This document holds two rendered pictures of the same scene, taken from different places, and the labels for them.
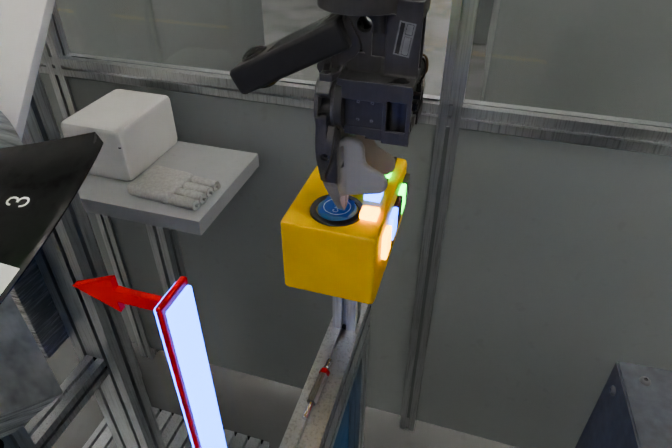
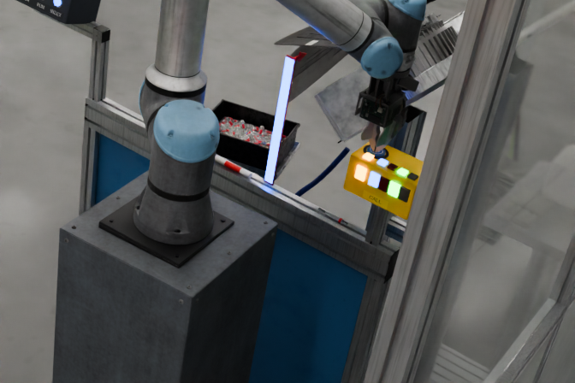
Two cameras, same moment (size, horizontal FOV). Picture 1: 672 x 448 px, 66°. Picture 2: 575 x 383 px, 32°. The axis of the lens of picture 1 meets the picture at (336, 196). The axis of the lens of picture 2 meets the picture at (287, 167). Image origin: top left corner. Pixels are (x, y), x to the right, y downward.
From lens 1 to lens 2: 2.10 m
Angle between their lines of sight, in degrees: 81
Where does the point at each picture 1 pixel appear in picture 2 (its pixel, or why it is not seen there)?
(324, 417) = (317, 216)
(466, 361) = not seen: outside the picture
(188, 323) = (288, 67)
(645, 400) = (258, 218)
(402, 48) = (372, 83)
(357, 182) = (366, 132)
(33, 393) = (341, 125)
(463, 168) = not seen: hidden behind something
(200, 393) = (283, 88)
